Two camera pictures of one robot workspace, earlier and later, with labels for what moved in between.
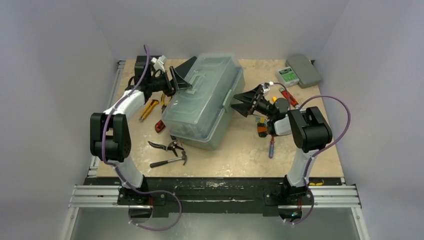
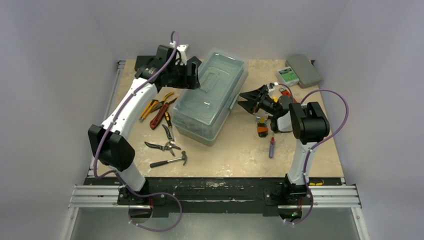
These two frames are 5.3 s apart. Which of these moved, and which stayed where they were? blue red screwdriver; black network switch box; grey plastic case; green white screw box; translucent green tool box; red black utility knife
Moved: red black utility knife; translucent green tool box
Stayed: black network switch box; blue red screwdriver; grey plastic case; green white screw box
